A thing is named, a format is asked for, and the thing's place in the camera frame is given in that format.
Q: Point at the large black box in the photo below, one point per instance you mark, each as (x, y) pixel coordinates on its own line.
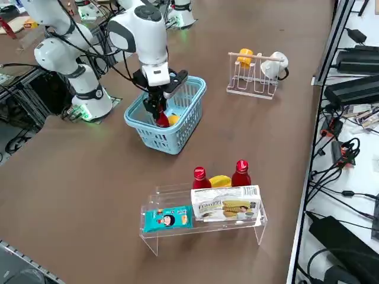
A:
(340, 242)

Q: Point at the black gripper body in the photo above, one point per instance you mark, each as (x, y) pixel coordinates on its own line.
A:
(141, 81)

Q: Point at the aluminium frame post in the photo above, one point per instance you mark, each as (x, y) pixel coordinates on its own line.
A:
(335, 38)

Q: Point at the yellow fruit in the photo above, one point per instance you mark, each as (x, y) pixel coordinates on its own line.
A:
(220, 181)
(174, 119)

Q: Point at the clear acrylic rack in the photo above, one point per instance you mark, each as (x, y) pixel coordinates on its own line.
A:
(222, 226)

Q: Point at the grey metal rail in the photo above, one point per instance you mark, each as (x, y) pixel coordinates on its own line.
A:
(23, 260)

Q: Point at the yellow box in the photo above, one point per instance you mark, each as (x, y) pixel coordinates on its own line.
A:
(31, 23)

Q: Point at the clear acrylic piece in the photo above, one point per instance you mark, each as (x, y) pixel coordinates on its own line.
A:
(29, 38)

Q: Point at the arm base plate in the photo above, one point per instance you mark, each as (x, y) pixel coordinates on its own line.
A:
(117, 100)

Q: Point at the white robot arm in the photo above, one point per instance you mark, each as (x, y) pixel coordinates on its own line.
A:
(148, 38)
(185, 16)

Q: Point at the red cola bottle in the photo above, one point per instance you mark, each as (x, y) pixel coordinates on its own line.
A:
(201, 180)
(163, 121)
(241, 177)

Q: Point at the white cup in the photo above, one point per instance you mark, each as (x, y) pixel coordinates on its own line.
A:
(274, 66)

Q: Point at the teal snack packet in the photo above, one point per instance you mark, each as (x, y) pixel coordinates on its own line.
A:
(168, 219)

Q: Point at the orange black device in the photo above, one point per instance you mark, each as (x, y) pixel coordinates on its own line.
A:
(345, 152)
(333, 125)

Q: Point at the distant white robot base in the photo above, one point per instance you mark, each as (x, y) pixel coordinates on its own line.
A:
(87, 12)

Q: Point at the small black adapter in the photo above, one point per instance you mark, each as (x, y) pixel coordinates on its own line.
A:
(356, 35)

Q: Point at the white cracker box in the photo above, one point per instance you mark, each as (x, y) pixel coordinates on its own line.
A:
(225, 204)

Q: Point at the blue plastic basket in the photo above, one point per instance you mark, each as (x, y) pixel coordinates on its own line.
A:
(179, 142)

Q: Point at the yellow cup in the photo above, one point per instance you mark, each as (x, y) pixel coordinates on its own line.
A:
(245, 59)

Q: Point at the long black power supply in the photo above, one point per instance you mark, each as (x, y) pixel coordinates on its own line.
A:
(352, 90)

